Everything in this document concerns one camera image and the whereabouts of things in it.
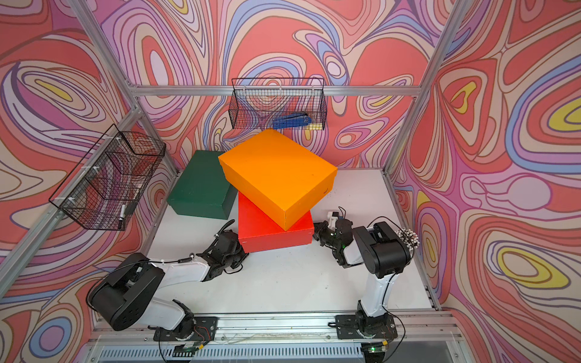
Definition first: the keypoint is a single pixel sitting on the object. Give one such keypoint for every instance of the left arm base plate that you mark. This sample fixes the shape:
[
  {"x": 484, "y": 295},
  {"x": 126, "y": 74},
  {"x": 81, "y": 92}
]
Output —
[{"x": 200, "y": 329}]

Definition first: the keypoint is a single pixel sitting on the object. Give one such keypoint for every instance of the aluminium front rail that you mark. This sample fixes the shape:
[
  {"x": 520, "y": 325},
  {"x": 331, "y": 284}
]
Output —
[{"x": 422, "y": 336}]

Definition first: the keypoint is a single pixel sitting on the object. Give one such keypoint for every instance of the red shoebox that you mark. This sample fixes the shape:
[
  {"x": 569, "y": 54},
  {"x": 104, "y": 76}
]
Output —
[{"x": 258, "y": 233}]

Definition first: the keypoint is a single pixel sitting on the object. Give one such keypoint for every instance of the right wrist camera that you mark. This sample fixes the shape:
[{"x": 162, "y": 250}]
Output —
[{"x": 333, "y": 218}]

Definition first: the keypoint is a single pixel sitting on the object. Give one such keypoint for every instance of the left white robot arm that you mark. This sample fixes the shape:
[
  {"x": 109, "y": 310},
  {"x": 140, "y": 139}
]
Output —
[{"x": 127, "y": 296}]

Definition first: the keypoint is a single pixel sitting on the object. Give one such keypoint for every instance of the black wire basket left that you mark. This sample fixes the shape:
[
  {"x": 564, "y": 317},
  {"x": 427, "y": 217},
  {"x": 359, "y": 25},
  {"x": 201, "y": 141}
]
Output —
[{"x": 117, "y": 170}]

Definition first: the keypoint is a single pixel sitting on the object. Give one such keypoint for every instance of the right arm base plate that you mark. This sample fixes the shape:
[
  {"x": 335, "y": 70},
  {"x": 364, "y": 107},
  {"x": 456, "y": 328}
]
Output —
[{"x": 361, "y": 326}]

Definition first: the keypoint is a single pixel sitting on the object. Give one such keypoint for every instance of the black marker in basket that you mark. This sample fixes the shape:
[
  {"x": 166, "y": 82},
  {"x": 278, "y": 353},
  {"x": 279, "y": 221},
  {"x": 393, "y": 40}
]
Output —
[{"x": 121, "y": 218}]

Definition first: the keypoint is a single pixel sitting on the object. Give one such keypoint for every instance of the black wire basket back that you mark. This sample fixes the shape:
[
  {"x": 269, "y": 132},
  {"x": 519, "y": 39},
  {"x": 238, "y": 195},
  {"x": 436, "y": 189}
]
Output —
[{"x": 256, "y": 102}]

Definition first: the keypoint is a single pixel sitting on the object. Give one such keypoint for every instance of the metal cup of pens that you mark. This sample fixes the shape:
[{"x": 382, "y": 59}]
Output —
[{"x": 409, "y": 238}]

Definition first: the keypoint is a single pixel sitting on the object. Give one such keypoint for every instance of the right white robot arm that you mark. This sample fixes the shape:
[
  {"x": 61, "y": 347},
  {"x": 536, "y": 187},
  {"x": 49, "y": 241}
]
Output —
[{"x": 383, "y": 247}]

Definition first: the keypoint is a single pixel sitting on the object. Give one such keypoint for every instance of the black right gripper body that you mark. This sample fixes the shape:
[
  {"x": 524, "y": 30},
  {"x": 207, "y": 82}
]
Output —
[{"x": 324, "y": 234}]

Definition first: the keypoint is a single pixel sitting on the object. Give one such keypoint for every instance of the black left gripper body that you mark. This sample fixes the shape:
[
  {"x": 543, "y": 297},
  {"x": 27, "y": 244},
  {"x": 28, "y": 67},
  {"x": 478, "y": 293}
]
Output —
[{"x": 237, "y": 259}]

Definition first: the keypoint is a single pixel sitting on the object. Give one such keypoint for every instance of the green shoebox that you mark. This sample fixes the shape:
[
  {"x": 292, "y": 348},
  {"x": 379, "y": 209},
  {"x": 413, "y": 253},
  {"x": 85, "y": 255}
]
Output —
[{"x": 202, "y": 189}]

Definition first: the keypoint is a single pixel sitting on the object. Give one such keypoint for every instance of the orange shoebox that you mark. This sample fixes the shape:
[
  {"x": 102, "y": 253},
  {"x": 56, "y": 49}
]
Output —
[{"x": 281, "y": 177}]

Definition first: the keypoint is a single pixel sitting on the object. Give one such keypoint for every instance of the blue tool in basket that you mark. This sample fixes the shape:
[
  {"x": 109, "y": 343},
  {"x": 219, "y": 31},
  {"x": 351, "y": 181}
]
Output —
[{"x": 293, "y": 120}]

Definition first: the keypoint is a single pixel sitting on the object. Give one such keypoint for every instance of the black wire basket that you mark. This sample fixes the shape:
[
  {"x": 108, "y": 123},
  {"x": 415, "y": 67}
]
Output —
[
  {"x": 256, "y": 102},
  {"x": 117, "y": 170}
]

